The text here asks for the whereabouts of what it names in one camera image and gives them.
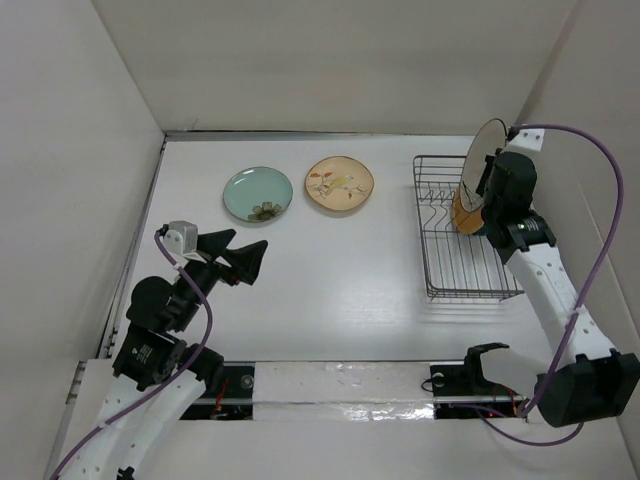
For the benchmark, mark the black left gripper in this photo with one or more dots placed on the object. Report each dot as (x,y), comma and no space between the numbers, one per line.
(244,261)

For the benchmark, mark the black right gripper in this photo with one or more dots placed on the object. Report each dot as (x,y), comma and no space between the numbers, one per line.
(488,171)

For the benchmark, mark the cream tree plate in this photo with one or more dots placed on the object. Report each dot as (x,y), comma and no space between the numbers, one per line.
(490,138)

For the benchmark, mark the woven bamboo plate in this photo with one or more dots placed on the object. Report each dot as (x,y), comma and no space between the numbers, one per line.
(467,223)

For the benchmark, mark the light green flower plate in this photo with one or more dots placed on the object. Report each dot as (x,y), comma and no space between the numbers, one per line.
(257,194)

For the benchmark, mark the beige bird plate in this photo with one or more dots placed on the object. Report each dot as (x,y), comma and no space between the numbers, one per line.
(339,183)

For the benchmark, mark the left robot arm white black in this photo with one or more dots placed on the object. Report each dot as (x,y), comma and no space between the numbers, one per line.
(164,363)

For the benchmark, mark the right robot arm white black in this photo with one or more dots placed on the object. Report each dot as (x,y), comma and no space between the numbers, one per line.
(588,378)

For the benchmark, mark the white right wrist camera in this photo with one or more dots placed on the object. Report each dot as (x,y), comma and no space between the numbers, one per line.
(528,142)

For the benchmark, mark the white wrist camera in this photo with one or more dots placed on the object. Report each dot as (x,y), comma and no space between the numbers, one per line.
(179,238)
(528,142)

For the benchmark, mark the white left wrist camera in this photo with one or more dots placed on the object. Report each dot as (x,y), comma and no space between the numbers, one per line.
(179,238)

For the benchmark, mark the black wire dish rack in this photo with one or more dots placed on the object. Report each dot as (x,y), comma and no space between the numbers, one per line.
(457,267)

